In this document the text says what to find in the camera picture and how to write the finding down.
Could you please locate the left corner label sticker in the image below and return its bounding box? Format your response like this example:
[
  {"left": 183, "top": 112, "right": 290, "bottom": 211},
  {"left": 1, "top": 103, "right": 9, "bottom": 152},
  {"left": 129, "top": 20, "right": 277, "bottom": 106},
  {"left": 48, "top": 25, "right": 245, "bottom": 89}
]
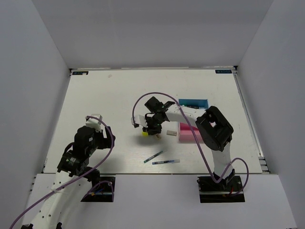
[{"left": 72, "top": 71, "right": 89, "bottom": 75}]

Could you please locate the blue gel pen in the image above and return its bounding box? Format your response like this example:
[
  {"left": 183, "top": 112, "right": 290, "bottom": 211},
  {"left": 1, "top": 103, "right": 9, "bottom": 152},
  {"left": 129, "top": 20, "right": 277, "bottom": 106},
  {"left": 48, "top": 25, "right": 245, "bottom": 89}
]
[{"left": 152, "top": 159, "right": 180, "bottom": 165}]

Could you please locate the corner label sticker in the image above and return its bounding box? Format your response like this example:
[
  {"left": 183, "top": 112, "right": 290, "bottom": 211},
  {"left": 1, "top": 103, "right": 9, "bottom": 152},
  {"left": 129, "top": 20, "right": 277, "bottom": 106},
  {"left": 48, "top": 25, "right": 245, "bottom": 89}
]
[
  {"left": 72, "top": 71, "right": 89, "bottom": 75},
  {"left": 215, "top": 69, "right": 232, "bottom": 74}
]

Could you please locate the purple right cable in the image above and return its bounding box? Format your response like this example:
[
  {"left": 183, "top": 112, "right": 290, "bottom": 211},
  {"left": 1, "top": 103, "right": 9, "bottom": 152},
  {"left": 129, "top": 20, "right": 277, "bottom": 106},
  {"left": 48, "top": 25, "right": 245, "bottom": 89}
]
[{"left": 132, "top": 92, "right": 250, "bottom": 198}]

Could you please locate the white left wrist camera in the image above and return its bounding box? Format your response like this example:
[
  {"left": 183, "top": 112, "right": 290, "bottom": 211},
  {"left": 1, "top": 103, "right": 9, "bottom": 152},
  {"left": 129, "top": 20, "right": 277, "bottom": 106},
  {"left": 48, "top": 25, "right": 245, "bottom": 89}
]
[{"left": 85, "top": 114, "right": 102, "bottom": 133}]

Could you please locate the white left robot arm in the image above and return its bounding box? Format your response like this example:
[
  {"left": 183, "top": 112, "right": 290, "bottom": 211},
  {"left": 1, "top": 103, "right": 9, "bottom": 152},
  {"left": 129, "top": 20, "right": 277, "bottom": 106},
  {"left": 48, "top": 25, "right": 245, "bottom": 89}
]
[{"left": 22, "top": 123, "right": 115, "bottom": 229}]

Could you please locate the grey wrapped eraser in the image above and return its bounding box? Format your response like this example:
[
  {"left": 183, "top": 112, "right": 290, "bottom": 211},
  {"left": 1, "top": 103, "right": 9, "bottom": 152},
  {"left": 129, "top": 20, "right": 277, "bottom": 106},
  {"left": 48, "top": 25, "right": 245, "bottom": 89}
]
[{"left": 166, "top": 130, "right": 177, "bottom": 136}]

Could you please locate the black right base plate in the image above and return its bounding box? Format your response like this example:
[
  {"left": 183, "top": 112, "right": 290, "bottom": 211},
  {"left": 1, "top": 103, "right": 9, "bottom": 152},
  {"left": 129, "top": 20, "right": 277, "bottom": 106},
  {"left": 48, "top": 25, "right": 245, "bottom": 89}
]
[{"left": 197, "top": 176, "right": 245, "bottom": 203}]

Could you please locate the green gel pen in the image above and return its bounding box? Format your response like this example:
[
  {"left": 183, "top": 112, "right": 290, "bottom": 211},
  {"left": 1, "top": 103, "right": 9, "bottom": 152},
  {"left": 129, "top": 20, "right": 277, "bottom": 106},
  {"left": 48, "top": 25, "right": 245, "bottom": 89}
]
[{"left": 143, "top": 150, "right": 166, "bottom": 164}]

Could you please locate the right corner label sticker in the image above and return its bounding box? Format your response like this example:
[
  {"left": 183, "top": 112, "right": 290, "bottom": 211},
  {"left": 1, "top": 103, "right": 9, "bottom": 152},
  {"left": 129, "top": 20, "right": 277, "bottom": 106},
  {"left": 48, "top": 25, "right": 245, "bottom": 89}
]
[{"left": 215, "top": 69, "right": 232, "bottom": 74}]

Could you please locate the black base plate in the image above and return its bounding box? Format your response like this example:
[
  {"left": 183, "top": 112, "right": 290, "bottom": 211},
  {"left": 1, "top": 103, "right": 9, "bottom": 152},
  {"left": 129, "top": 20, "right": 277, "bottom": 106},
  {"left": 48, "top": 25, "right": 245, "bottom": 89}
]
[
  {"left": 197, "top": 176, "right": 245, "bottom": 203},
  {"left": 81, "top": 176, "right": 116, "bottom": 203}
]

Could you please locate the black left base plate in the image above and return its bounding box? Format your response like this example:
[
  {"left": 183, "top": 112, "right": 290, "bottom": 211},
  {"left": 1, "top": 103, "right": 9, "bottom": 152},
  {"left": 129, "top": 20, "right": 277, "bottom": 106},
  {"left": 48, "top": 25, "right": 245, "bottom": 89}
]
[{"left": 81, "top": 176, "right": 116, "bottom": 203}]

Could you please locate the three-compartment colour container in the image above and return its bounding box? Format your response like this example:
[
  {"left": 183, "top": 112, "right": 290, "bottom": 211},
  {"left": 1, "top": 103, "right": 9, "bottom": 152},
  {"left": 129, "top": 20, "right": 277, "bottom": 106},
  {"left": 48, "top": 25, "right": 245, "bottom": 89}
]
[{"left": 178, "top": 99, "right": 209, "bottom": 143}]

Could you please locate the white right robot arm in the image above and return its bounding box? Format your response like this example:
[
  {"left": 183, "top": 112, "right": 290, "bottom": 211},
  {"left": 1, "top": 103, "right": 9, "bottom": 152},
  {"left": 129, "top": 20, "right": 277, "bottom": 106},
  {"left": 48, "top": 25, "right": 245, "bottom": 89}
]
[{"left": 135, "top": 96, "right": 235, "bottom": 190}]

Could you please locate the purple cable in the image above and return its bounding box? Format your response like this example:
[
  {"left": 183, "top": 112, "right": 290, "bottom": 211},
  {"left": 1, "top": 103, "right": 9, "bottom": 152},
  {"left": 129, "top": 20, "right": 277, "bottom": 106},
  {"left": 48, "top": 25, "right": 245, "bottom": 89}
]
[
  {"left": 132, "top": 92, "right": 250, "bottom": 198},
  {"left": 10, "top": 115, "right": 115, "bottom": 229}
]

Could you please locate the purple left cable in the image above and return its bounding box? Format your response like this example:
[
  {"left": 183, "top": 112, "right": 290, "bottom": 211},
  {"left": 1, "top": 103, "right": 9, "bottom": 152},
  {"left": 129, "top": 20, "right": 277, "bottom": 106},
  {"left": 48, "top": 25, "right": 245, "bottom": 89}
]
[{"left": 10, "top": 115, "right": 115, "bottom": 229}]

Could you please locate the green cap highlighter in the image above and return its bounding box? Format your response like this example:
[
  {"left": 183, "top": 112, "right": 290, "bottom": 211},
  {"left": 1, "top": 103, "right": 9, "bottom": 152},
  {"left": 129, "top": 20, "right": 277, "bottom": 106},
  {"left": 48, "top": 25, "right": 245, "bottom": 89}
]
[{"left": 183, "top": 104, "right": 199, "bottom": 109}]

